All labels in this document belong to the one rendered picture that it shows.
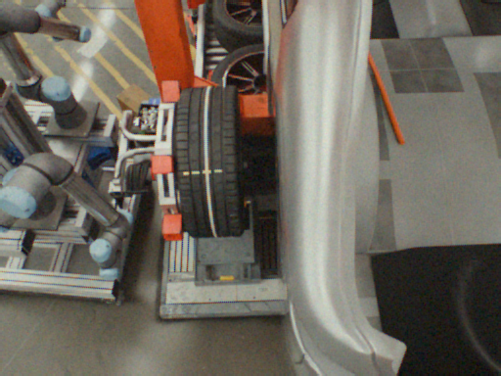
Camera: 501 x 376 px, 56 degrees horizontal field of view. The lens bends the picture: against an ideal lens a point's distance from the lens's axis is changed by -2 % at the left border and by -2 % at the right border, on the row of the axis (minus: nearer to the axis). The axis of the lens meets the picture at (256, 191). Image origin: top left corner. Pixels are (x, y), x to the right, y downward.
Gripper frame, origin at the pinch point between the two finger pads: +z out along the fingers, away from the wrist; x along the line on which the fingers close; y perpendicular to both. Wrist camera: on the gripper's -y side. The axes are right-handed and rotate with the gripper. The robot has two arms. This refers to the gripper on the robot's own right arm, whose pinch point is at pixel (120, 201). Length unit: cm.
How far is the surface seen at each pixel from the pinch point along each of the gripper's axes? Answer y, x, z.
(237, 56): -33, -49, 120
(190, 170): 26.8, -34.2, -3.7
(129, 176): 19.5, -8.9, -0.4
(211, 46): -59, -30, 160
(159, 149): 28.7, -22.4, 5.5
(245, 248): -60, -51, 4
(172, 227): 5.5, -24.5, -16.3
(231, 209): 14, -49, -13
